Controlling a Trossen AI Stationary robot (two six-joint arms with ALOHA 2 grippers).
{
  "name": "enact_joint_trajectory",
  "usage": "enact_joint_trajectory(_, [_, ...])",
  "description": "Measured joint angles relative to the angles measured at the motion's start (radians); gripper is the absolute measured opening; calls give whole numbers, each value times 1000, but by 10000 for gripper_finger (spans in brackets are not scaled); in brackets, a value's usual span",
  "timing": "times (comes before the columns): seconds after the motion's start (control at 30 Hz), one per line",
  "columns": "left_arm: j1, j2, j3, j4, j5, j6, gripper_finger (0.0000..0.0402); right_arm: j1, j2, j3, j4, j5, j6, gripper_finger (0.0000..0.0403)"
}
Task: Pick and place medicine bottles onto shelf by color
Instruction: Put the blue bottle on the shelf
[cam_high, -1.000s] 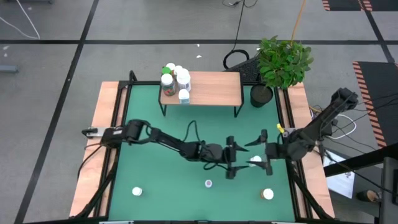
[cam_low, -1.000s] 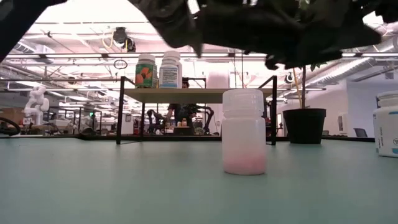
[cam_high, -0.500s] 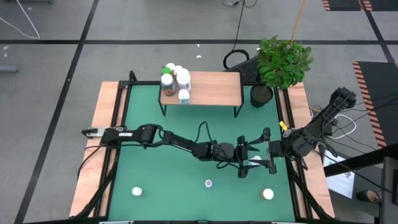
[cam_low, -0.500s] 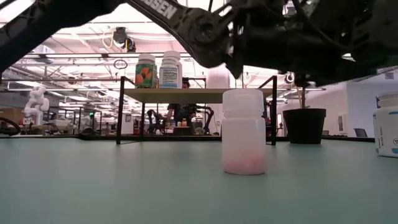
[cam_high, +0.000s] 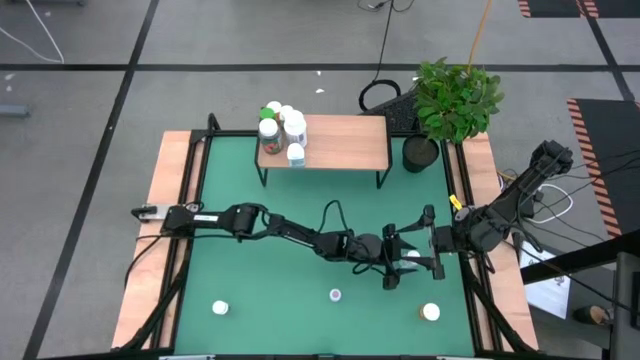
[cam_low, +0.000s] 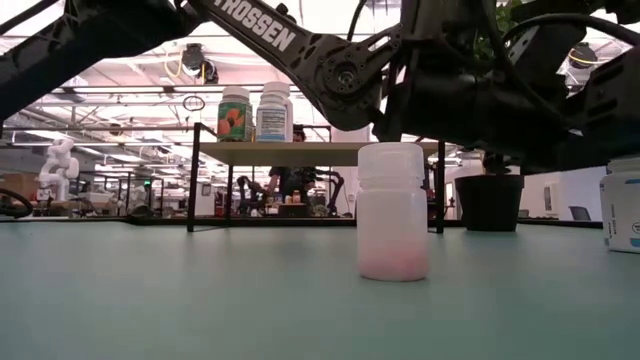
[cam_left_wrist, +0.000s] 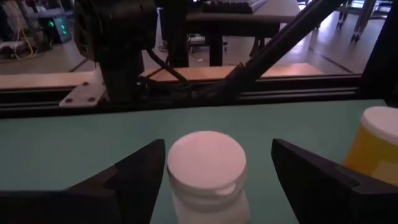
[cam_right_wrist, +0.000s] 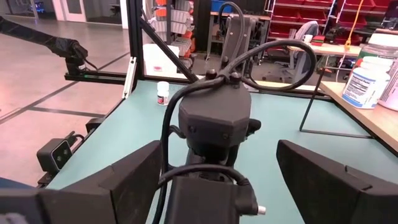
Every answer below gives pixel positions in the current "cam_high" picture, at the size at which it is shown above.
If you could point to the person's brown shoe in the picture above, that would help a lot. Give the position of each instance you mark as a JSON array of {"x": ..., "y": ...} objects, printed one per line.
[{"x": 592, "y": 315}]

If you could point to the white headache bottle maroon label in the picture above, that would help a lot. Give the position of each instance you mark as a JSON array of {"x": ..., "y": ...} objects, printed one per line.
[{"x": 295, "y": 122}]

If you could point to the small white bottle blue-striped label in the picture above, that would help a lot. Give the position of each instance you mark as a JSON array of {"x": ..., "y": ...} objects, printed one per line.
[{"x": 295, "y": 151}]

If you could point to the grey metal post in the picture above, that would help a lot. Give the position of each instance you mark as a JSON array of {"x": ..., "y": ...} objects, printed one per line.
[{"x": 625, "y": 310}]

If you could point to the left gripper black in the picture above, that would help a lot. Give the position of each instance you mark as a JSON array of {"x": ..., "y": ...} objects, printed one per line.
[{"x": 367, "y": 247}]

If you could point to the white bottle front right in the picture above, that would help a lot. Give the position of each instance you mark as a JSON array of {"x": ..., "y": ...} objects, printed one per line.
[{"x": 431, "y": 312}]

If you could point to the translucent bottle pink contents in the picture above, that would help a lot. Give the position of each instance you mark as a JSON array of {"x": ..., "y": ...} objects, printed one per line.
[{"x": 335, "y": 295}]

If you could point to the black textured floor mat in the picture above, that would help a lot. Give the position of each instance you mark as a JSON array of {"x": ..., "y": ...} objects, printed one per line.
[{"x": 400, "y": 115}]

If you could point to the grey floor object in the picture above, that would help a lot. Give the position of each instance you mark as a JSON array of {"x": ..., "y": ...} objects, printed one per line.
[{"x": 15, "y": 110}]

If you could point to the white-capped white bottle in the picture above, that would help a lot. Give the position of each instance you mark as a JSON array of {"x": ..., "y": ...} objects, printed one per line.
[{"x": 220, "y": 307}]

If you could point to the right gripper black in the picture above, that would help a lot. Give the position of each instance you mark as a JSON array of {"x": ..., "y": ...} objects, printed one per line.
[{"x": 472, "y": 230}]

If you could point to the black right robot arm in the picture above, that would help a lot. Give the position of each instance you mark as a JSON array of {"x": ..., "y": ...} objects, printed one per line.
[{"x": 530, "y": 190}]

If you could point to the green table mat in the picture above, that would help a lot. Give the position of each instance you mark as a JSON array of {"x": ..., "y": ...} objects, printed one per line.
[{"x": 280, "y": 300}]

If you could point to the white paper sheet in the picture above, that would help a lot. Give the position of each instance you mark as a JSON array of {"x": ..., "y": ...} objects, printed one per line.
[{"x": 547, "y": 290}]

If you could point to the black metal beam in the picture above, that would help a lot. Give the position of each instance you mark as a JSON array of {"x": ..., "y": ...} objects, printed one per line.
[{"x": 575, "y": 260}]

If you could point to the black hazard-striped floor mat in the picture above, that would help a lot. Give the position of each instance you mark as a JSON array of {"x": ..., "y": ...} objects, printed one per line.
[
  {"x": 550, "y": 6},
  {"x": 617, "y": 6},
  {"x": 615, "y": 150}
]

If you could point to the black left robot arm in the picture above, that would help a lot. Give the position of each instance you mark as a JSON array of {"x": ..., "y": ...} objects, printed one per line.
[{"x": 295, "y": 230}]

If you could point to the orange pill vial white cap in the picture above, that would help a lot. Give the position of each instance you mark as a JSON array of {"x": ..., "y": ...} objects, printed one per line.
[{"x": 273, "y": 105}]

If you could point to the green-capped medicine bottle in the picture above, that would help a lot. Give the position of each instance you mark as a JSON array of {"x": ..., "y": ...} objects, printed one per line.
[{"x": 266, "y": 113}]

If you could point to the wooden shelf black metal frame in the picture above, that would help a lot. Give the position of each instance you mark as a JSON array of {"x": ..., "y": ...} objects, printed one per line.
[{"x": 345, "y": 142}]

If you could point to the large white medicine bottle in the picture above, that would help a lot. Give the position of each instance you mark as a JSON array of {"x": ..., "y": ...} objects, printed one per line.
[{"x": 412, "y": 256}]

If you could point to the green plant in black pot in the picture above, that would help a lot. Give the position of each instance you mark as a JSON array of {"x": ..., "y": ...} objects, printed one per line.
[{"x": 455, "y": 100}]

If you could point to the yellow tag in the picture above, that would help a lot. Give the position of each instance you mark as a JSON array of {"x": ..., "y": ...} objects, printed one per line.
[{"x": 455, "y": 202}]

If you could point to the gummy vitamin bottle fruit label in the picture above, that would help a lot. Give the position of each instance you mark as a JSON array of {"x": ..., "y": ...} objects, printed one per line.
[{"x": 269, "y": 129}]

